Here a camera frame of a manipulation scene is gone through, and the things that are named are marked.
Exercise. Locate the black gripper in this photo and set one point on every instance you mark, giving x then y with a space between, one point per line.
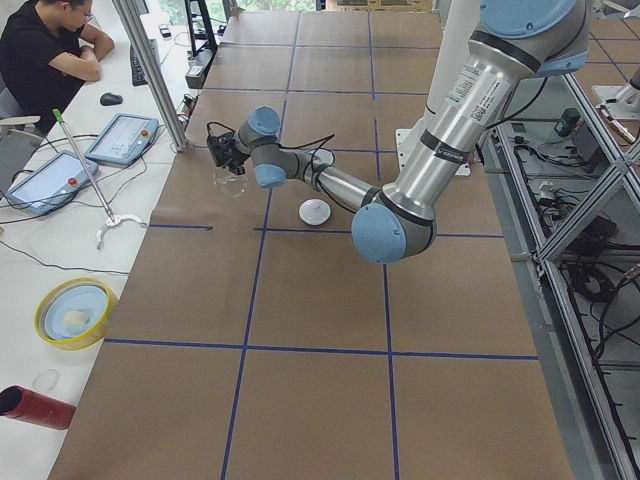
236 159

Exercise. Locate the clear glass funnel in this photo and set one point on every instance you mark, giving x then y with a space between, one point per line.
228 183

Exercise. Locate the white enamel cup lid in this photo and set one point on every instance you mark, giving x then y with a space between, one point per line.
314 212

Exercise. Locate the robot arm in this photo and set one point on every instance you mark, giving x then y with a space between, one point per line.
272 164
512 41

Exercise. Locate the white enamel cup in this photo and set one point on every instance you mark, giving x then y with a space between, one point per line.
324 156

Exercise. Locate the far teach pendant tablet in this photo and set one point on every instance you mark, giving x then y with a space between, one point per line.
123 140

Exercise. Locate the teach pendant tablet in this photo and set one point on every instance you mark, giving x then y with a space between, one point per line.
49 187
123 140

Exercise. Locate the black keyboard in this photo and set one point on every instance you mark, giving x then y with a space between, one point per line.
138 77

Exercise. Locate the reacher grabber stick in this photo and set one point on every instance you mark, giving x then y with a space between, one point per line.
113 220

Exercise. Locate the black computer mouse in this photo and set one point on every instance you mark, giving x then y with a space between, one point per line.
110 99

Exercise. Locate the near teach pendant tablet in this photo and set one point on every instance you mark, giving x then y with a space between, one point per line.
49 187

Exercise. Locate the person in black shirt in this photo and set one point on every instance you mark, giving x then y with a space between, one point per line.
49 50

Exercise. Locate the yellow rimmed bowl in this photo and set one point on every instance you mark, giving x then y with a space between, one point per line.
75 314

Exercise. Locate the red cylinder can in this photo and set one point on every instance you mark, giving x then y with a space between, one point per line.
25 405

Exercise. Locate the aluminium frame post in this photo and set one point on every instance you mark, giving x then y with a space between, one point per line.
136 33

